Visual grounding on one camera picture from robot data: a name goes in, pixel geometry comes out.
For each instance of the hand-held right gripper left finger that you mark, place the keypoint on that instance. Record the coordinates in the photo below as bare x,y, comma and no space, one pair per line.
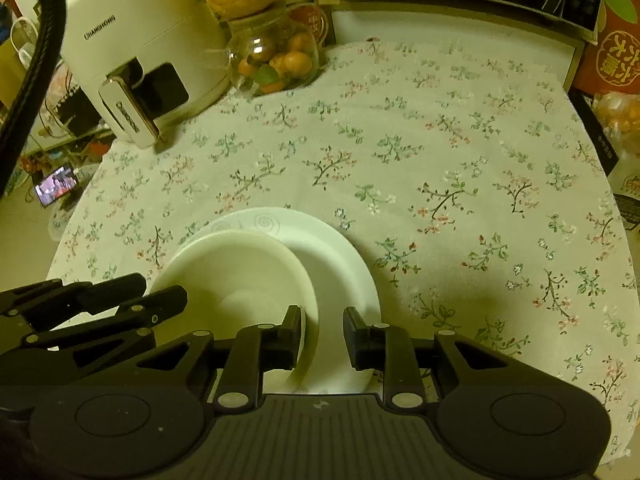
291,340

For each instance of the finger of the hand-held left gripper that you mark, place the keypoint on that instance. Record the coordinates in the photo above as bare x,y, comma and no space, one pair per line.
100,292
160,305

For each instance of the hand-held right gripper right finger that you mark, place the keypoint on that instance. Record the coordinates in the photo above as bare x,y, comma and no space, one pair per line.
354,340

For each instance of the white plate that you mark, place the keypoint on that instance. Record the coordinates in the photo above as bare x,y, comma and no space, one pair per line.
340,280

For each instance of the white bowl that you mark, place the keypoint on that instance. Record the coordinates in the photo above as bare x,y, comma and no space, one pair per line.
235,280

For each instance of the smartphone with lit screen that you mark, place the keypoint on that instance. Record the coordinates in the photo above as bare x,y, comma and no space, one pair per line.
56,186

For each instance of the floral tablecloth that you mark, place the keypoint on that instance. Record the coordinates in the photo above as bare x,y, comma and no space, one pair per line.
400,185

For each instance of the white air fryer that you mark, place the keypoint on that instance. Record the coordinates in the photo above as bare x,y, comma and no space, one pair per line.
135,35

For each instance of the glass jar of kumquats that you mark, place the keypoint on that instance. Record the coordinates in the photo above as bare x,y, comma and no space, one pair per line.
270,55

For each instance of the black carton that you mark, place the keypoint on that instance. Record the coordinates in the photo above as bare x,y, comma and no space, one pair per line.
607,155

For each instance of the red-label lidded jar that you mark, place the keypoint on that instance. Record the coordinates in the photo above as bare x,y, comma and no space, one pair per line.
307,15

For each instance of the plastic bag of kumquats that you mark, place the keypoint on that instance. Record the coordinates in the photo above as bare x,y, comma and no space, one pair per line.
620,112

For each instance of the red gift box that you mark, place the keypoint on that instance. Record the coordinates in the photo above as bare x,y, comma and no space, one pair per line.
617,45

